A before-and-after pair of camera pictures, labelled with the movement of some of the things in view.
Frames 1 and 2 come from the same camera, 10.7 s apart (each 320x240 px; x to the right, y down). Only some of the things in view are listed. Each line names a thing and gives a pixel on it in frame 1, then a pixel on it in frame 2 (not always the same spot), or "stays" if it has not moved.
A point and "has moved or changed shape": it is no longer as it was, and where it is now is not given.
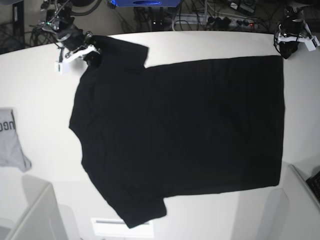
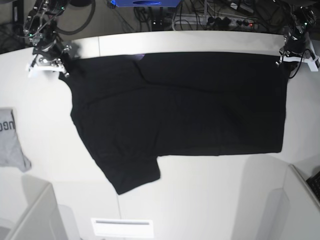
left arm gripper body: (295, 26) to (295, 46)
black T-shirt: (147, 133) has moved or changed shape
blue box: (145, 3) stays
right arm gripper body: (71, 36) to (49, 50)
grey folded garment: (11, 154) stays
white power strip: (218, 20) stays
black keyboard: (313, 183) stays
